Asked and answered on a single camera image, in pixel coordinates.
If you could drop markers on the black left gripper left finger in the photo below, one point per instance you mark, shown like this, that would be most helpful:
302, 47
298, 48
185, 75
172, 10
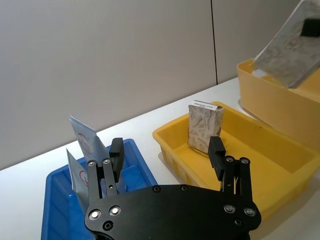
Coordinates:
115, 160

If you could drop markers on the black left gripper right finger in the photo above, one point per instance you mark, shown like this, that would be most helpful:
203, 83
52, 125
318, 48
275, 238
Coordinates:
217, 155

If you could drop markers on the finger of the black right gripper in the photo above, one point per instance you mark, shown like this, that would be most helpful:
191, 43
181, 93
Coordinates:
311, 27

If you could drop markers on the grey patterned packet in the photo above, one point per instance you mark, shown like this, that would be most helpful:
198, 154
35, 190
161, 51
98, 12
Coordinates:
203, 125
282, 55

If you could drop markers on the shallow yellow plastic tray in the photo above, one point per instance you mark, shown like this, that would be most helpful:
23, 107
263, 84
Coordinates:
250, 160

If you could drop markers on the white pouch with red circle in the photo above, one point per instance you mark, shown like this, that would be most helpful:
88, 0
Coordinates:
87, 140
77, 177

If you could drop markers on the small white packet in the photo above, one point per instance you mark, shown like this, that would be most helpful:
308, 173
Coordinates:
258, 73

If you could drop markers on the deep yellow plastic bin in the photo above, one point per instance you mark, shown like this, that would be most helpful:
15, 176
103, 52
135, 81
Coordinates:
275, 105

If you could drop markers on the blue plastic tray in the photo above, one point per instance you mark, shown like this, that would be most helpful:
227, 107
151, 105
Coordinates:
62, 220

